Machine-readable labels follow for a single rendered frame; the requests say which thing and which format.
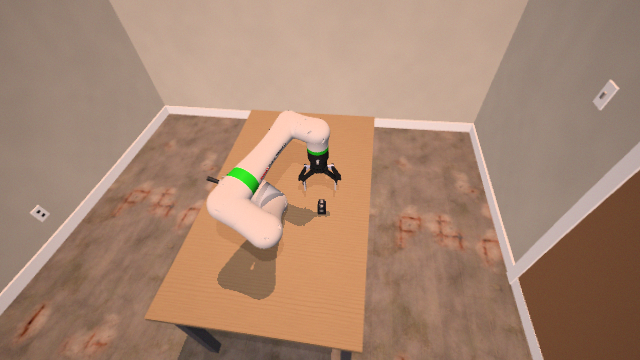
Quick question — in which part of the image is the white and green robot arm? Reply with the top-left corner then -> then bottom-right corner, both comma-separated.
207,111 -> 330,249

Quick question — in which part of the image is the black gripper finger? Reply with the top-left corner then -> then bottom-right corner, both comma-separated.
298,164 -> 317,191
320,163 -> 341,191

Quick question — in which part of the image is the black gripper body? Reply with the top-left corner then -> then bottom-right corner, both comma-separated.
310,161 -> 328,174

